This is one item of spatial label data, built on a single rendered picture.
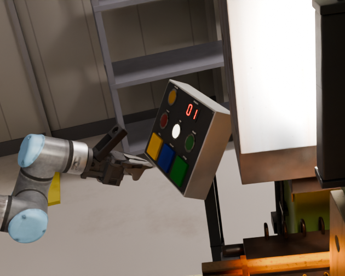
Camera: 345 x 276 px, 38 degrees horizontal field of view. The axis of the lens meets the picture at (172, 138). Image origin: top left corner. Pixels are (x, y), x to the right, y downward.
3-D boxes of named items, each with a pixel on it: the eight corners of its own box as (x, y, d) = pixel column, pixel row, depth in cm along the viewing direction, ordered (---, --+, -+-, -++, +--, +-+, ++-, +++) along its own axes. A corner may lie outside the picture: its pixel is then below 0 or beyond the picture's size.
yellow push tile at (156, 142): (154, 160, 169) (161, 140, 167) (145, 151, 175) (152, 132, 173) (158, 161, 169) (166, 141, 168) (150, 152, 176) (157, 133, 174)
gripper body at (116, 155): (113, 175, 150) (75, 170, 144) (122, 149, 148) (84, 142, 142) (121, 187, 143) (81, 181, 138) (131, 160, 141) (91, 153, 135)
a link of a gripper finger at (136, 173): (147, 180, 151) (119, 176, 146) (153, 162, 149) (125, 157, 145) (150, 184, 148) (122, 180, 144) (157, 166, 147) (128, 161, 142)
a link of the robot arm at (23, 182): (6, 217, 132) (18, 178, 128) (9, 195, 142) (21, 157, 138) (41, 224, 135) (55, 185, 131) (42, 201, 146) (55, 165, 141)
